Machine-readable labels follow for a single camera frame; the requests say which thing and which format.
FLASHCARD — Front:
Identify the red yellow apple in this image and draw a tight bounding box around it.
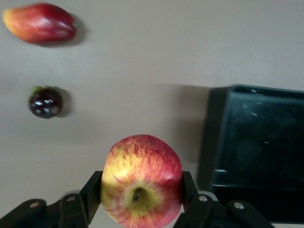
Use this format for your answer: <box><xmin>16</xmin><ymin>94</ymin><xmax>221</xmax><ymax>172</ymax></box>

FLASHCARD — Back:
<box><xmin>100</xmin><ymin>134</ymin><xmax>183</xmax><ymax>228</ymax></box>

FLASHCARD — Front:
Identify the black plastic box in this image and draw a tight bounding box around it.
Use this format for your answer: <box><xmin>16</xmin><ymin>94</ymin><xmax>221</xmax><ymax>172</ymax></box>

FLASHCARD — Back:
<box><xmin>198</xmin><ymin>84</ymin><xmax>304</xmax><ymax>224</ymax></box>

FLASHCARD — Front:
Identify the brown table cover mat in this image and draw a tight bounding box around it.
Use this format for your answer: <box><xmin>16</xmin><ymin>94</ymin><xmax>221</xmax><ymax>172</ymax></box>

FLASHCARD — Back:
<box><xmin>0</xmin><ymin>0</ymin><xmax>304</xmax><ymax>228</ymax></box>

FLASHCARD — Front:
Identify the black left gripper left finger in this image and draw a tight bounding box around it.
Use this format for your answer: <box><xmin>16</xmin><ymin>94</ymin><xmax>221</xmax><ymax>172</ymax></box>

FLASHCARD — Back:
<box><xmin>0</xmin><ymin>170</ymin><xmax>103</xmax><ymax>228</ymax></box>

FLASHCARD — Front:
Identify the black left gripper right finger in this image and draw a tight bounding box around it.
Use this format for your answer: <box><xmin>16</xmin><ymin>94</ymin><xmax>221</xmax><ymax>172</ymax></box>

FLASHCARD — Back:
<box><xmin>174</xmin><ymin>171</ymin><xmax>276</xmax><ymax>228</ymax></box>

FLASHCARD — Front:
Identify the dark purple mangosteen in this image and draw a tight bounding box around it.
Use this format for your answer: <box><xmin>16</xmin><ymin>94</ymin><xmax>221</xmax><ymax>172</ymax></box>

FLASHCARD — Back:
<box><xmin>28</xmin><ymin>85</ymin><xmax>64</xmax><ymax>119</ymax></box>

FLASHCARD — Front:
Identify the red orange mango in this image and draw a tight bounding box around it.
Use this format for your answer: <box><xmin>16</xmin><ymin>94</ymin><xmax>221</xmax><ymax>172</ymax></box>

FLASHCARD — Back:
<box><xmin>2</xmin><ymin>2</ymin><xmax>79</xmax><ymax>45</ymax></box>

